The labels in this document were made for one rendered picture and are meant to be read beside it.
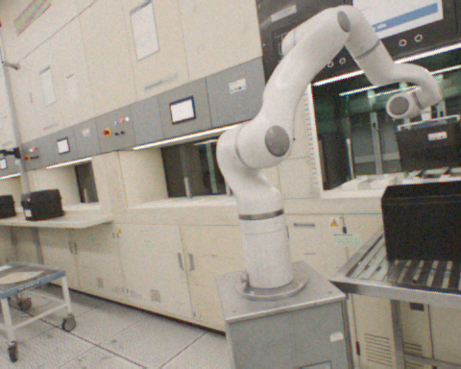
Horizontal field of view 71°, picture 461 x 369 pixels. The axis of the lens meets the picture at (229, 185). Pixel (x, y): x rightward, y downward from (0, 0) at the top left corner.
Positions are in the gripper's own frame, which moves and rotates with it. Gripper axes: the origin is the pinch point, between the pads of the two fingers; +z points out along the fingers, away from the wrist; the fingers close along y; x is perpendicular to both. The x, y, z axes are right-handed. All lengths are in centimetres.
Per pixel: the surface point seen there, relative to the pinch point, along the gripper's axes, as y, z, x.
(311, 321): -8, -92, -48
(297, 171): -49, -19, -20
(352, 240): -26, -18, -52
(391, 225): 2, -60, -34
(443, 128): 7.3, 2.8, -9.5
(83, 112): -226, -29, 43
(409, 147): -5.5, 3.2, -15.6
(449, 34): 14.0, -15.9, 21.6
